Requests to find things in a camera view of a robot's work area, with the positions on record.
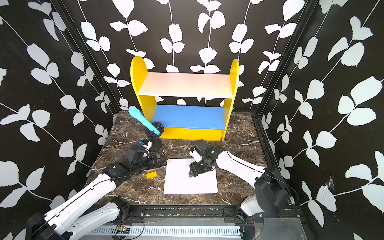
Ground small green circuit board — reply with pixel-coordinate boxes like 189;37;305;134
115;226;130;235

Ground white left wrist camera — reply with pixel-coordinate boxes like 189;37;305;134
140;140;152;152

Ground white slotted cable duct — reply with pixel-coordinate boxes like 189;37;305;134
86;226;241;238

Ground natural wooden block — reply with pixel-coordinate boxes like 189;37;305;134
147;169;157;174

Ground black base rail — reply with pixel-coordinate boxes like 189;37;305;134
64;204;304;224

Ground yellow blue toy shelf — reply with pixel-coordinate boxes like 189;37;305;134
130;57;240;142

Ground black microphone stand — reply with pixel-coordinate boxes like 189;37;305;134
146;122;165;153

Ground cyan toy microphone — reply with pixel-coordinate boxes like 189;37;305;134
128;106;160;136

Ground yellow wooden block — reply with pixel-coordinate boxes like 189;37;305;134
146;171;157;180

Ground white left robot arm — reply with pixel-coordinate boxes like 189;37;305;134
25;145;166;240

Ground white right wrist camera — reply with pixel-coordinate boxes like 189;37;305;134
190;148;202;163

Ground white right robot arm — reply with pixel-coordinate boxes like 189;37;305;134
189;140;292;220

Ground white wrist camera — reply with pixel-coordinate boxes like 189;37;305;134
140;140;152;152
190;148;202;163

